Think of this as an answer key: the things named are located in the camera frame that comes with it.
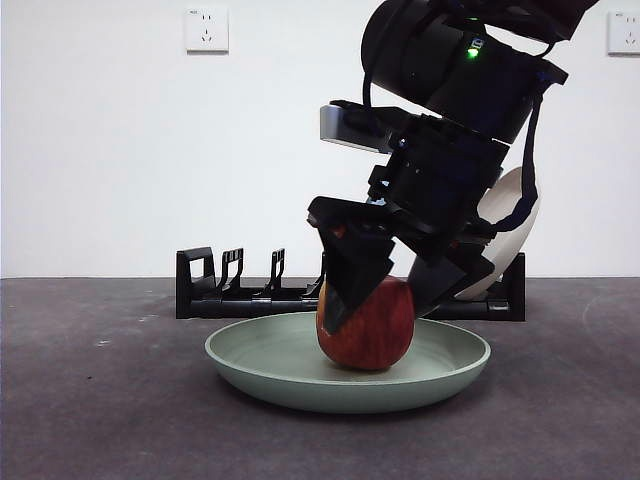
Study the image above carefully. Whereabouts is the white wall socket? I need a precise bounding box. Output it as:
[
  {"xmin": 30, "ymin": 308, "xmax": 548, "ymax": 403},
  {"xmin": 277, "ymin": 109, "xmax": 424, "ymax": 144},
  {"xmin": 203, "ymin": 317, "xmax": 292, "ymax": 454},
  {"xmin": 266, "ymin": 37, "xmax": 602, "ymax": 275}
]
[
  {"xmin": 185, "ymin": 7, "xmax": 231, "ymax": 55},
  {"xmin": 607, "ymin": 10, "xmax": 640, "ymax": 57}
]

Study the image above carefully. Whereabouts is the pale grey camera box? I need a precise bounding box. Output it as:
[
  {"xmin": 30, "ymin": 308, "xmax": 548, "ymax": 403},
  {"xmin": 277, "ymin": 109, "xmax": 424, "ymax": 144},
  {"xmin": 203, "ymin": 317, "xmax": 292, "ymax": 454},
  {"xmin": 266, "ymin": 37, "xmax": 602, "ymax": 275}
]
[{"xmin": 317, "ymin": 99, "xmax": 401, "ymax": 154}]

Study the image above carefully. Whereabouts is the black plate rack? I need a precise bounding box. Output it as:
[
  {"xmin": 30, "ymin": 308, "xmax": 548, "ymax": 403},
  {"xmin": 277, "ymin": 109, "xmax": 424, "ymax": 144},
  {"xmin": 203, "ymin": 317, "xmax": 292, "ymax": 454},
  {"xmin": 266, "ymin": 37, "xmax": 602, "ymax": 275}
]
[{"xmin": 175, "ymin": 245, "xmax": 527, "ymax": 322}]

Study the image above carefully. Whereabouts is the green plate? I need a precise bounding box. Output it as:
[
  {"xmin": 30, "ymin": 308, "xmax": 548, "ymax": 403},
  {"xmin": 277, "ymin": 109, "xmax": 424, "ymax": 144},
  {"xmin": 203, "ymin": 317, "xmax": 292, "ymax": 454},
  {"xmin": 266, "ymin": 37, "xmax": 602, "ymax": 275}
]
[{"xmin": 204, "ymin": 312, "xmax": 492, "ymax": 415}]

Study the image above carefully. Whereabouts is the cream plate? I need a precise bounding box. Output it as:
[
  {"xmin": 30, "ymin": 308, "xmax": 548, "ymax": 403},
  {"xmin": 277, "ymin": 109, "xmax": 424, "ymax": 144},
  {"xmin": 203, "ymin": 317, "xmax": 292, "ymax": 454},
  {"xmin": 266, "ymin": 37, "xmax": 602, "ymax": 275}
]
[{"xmin": 452, "ymin": 166, "xmax": 543, "ymax": 302}]

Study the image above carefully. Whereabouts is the black cable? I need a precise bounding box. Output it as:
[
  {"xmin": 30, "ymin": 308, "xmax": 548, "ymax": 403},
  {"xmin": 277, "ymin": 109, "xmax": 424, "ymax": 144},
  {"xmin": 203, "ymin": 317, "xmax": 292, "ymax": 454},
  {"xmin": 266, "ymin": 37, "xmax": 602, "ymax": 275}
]
[{"xmin": 464, "ymin": 89, "xmax": 547, "ymax": 239}]

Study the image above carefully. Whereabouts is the red apple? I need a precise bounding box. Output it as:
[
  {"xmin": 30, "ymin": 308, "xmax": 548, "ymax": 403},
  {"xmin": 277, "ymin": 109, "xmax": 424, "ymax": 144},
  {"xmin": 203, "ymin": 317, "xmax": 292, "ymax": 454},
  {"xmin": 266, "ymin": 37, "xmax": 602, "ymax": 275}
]
[{"xmin": 316, "ymin": 275, "xmax": 416, "ymax": 372}]

